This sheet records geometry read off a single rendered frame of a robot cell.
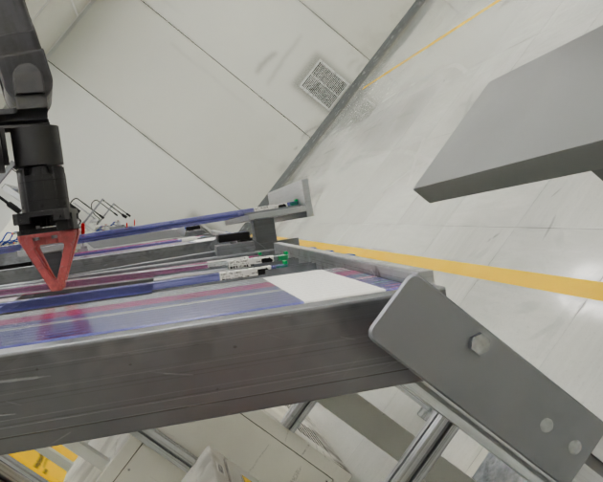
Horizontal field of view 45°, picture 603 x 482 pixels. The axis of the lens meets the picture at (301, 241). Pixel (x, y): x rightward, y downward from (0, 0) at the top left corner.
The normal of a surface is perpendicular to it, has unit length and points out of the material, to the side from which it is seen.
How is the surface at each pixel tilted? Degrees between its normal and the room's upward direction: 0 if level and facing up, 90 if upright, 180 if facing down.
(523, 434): 90
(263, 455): 90
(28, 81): 90
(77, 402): 90
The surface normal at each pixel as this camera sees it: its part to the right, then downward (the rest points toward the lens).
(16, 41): 0.38, -0.18
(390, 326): 0.19, 0.03
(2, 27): 0.22, -0.35
